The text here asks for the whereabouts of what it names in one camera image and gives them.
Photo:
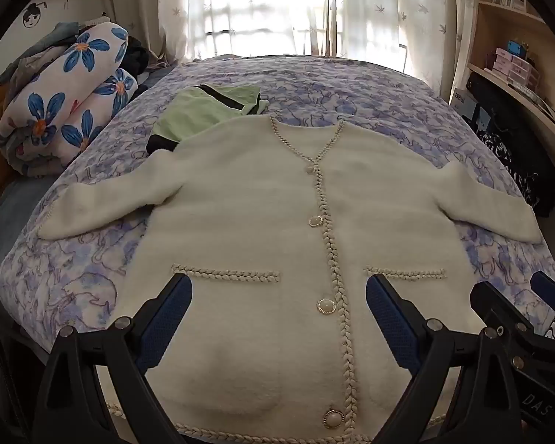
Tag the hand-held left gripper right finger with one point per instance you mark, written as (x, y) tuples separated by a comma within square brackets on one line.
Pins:
[(393, 319)]

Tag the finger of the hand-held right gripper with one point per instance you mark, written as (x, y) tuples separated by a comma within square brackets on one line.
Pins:
[(545, 284), (497, 303)]

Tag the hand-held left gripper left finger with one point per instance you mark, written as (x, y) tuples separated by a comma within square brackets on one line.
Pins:
[(164, 319)]

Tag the white fuzzy cardigan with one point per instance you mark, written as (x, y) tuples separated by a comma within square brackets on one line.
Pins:
[(259, 240)]

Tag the dark clothes pile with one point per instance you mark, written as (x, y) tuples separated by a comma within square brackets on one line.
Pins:
[(137, 55)]

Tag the grey clothes pile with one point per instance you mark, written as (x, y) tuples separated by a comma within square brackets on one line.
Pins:
[(46, 48)]

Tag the black bag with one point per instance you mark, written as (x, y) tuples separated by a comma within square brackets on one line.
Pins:
[(513, 148)]

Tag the blue grey bed sheet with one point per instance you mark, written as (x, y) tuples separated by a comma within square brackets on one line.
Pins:
[(14, 222)]

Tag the grey papers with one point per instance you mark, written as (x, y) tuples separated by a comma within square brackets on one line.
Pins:
[(536, 95)]

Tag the white and blue cardboard box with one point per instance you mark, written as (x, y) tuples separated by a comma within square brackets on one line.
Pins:
[(462, 101)]

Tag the green garment with black trim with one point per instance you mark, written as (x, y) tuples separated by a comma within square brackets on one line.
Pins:
[(194, 111)]

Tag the pink storage drawers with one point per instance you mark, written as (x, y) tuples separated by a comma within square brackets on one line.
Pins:
[(513, 67)]

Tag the small blue box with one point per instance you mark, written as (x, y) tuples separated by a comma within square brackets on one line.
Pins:
[(515, 48)]

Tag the rolled blue floral quilt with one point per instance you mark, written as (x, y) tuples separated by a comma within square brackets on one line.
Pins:
[(60, 101)]

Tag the wooden bookshelf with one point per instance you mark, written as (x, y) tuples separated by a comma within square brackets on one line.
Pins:
[(490, 27)]

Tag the face wall sticker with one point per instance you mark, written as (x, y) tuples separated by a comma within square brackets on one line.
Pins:
[(31, 18)]

